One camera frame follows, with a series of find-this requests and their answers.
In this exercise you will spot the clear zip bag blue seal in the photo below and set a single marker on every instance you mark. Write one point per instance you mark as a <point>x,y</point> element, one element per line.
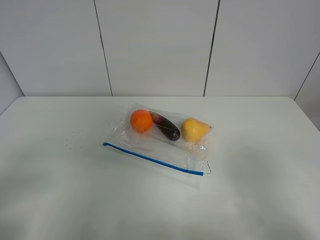
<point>123,143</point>

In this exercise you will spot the dark purple eggplant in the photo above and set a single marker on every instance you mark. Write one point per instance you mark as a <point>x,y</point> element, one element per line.
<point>167,128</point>

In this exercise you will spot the orange fruit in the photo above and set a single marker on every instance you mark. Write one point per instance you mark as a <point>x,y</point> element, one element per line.
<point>141,121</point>

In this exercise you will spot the yellow pear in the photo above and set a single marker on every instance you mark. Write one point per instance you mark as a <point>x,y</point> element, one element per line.
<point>193,129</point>

